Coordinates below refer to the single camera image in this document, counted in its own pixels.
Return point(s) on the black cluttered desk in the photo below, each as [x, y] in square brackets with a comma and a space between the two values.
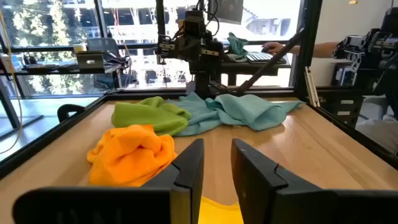
[46, 69]

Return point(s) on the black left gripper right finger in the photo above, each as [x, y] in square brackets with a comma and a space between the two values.
[295, 205]

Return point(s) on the black monitor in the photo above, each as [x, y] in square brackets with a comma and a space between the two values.
[230, 9]

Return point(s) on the black aluminium table frame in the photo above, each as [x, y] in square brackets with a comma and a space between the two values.
[46, 140]

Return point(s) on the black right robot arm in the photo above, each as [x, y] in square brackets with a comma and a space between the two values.
[199, 56]

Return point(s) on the person's hand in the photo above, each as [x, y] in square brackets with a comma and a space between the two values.
[273, 47]

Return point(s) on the pale wooden slats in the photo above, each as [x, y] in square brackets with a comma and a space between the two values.
[311, 90]

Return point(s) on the yellow microfiber towel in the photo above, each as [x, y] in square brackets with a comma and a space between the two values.
[217, 214]

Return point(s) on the black computer keyboard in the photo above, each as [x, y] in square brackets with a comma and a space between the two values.
[264, 57]

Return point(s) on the green microfiber towel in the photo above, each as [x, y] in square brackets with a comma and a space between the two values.
[149, 115]

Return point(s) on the black neighbouring robot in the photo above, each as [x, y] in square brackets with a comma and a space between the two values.
[373, 46]

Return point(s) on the orange microfiber towel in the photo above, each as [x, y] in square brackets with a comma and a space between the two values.
[130, 155]

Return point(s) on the person's forearm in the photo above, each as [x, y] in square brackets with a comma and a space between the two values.
[311, 49]

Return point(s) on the teal cloth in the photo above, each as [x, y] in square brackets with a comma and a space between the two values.
[237, 43]

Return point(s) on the pale cup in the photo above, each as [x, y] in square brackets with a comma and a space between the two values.
[79, 47]

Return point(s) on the teal microfiber towel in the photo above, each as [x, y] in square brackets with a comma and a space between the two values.
[242, 112]

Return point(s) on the black drawer cabinet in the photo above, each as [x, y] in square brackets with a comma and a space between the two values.
[342, 109]

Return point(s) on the grey metal box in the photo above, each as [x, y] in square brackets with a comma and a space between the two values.
[90, 60]

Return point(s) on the person's leg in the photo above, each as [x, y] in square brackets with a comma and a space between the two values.
[379, 133]

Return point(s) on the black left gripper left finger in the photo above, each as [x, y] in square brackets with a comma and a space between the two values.
[109, 205]

